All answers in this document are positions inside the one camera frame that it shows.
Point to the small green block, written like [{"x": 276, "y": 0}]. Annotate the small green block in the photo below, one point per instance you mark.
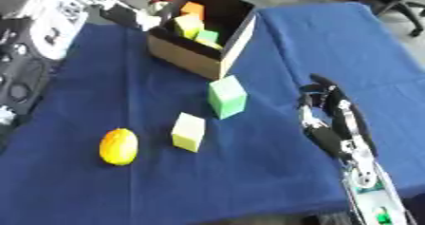
[{"x": 208, "y": 35}]

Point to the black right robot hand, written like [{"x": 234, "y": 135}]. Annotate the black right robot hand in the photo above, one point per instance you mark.
[{"x": 326, "y": 137}]

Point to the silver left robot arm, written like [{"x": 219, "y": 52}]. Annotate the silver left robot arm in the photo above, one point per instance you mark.
[{"x": 33, "y": 39}]

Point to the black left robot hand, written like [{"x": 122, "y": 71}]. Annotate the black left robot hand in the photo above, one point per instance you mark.
[{"x": 130, "y": 15}]

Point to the black cardboard box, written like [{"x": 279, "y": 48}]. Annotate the black cardboard box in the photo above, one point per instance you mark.
[{"x": 202, "y": 29}]

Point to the pale yellow block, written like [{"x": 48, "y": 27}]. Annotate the pale yellow block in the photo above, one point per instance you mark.
[{"x": 188, "y": 132}]

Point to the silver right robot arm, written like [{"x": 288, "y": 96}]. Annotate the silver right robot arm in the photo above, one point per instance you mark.
[{"x": 369, "y": 191}]

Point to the small yellow block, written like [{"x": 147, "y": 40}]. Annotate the small yellow block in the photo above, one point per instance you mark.
[{"x": 210, "y": 44}]

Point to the yellow-green block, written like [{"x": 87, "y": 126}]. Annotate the yellow-green block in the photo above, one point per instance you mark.
[{"x": 188, "y": 25}]

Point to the black office chair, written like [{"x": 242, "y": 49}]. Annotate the black office chair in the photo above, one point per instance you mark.
[{"x": 395, "y": 2}]

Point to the orange block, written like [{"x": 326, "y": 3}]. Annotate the orange block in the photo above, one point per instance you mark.
[{"x": 192, "y": 9}]

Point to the yellow toy lemon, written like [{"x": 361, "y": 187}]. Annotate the yellow toy lemon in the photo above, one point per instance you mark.
[{"x": 118, "y": 146}]

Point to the large green cube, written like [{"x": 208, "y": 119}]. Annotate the large green cube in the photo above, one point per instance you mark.
[{"x": 227, "y": 96}]

